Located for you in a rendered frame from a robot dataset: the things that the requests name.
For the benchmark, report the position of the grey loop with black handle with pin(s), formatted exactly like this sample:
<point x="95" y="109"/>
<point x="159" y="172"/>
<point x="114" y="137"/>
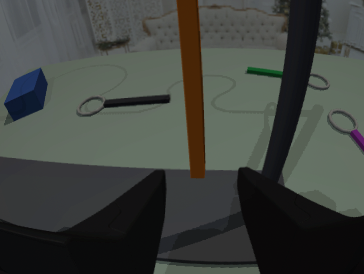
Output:
<point x="125" y="101"/>

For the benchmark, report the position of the purple bar with grey loop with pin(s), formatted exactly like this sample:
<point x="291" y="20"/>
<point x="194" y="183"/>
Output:
<point x="354" y="132"/>

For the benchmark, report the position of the dark blue block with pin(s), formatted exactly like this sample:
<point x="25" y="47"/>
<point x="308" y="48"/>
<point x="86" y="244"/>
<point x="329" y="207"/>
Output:
<point x="26" y="95"/>

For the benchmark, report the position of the orange handle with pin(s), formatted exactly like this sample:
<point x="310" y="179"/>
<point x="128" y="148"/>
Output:
<point x="191" y="60"/>

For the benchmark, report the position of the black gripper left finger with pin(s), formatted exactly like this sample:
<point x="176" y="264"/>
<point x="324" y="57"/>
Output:
<point x="123" y="238"/>

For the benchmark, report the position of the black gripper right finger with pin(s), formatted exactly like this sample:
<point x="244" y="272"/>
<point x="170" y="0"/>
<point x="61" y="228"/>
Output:
<point x="291" y="234"/>

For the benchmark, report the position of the green handle with grey loop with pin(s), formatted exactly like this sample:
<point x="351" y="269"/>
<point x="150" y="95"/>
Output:
<point x="268" y="72"/>

